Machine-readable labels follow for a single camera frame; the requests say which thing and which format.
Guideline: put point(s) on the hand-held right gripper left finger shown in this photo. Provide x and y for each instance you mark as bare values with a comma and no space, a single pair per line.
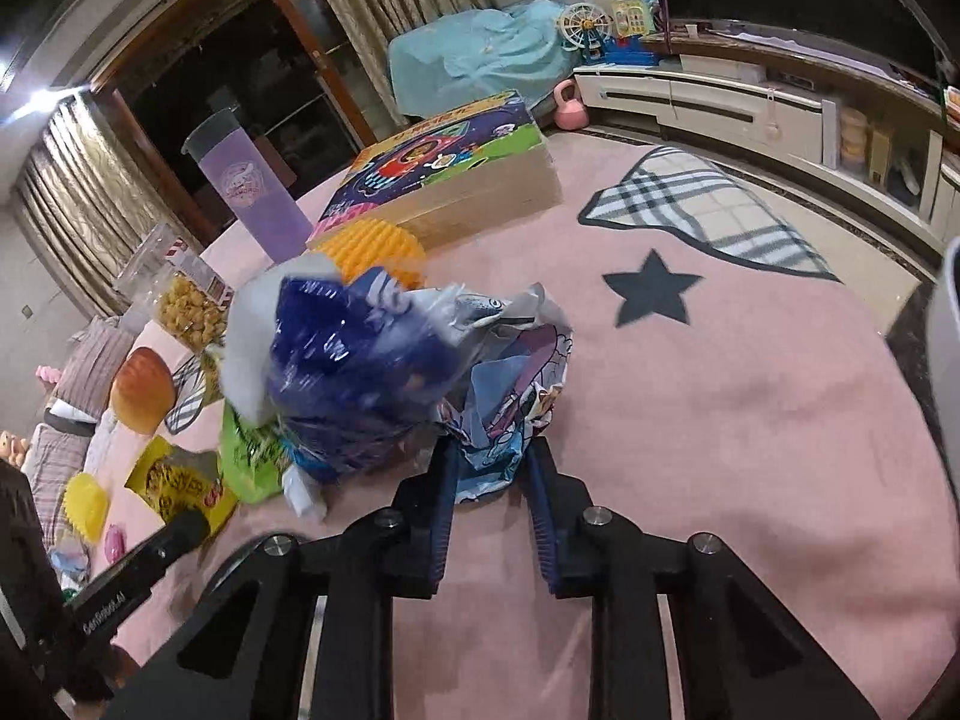
442,514

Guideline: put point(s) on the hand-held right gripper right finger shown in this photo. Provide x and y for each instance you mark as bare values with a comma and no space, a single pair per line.
544,521

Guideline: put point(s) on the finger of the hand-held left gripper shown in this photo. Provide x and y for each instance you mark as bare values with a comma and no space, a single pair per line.
169,547

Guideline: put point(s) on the yellow snack packet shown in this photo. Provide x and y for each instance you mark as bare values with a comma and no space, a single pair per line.
169,484

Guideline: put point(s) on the green snack packet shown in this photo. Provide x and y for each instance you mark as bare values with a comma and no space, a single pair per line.
251,457

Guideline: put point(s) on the cartoon print wrapper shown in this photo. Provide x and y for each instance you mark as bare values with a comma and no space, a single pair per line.
510,397

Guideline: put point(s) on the blue snack bag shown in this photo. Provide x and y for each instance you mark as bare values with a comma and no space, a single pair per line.
352,382

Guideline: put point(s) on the white plastic packet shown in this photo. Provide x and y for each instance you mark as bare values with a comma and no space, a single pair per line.
247,360

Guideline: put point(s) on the yellow ridged foam sleeve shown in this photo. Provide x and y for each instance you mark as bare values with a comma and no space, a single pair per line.
375,247

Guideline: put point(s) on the white rim trash bin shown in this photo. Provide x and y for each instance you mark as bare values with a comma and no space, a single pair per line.
946,345

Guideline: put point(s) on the pink small toy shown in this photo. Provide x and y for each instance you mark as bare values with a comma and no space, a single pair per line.
114,544

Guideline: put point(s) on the yellow ridged baking cup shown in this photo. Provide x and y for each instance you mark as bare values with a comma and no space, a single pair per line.
86,506

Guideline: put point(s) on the striped cushion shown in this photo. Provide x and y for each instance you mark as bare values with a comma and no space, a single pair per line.
49,480
90,375

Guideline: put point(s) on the red yellow apple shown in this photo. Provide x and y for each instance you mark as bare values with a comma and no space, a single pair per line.
142,390

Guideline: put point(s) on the pink plush toy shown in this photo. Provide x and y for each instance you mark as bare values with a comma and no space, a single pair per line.
49,374

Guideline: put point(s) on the clear snack jar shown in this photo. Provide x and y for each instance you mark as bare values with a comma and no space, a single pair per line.
187,307

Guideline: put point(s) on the colourful puzzle box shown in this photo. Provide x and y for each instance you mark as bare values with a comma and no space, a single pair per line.
435,165

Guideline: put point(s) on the purple water bottle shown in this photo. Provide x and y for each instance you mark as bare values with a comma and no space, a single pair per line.
251,195

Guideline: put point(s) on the pink kettlebell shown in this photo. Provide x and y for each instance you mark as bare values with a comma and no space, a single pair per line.
570,106

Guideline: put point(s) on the white television cabinet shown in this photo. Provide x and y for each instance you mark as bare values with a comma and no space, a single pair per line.
712,101

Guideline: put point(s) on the teal cloth covered armchair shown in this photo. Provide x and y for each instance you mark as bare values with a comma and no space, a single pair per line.
480,52

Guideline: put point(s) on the ceiling spotlight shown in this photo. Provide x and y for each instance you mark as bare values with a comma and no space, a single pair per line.
41,99

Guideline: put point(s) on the cream round container stack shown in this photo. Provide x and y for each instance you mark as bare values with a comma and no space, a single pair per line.
855,136

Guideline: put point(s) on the toy ferris wheel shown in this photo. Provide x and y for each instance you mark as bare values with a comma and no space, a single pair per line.
585,26

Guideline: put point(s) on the yellow green toy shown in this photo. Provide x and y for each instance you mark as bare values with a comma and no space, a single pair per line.
634,16

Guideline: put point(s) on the wooden frame glass door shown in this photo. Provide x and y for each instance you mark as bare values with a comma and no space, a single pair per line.
217,67

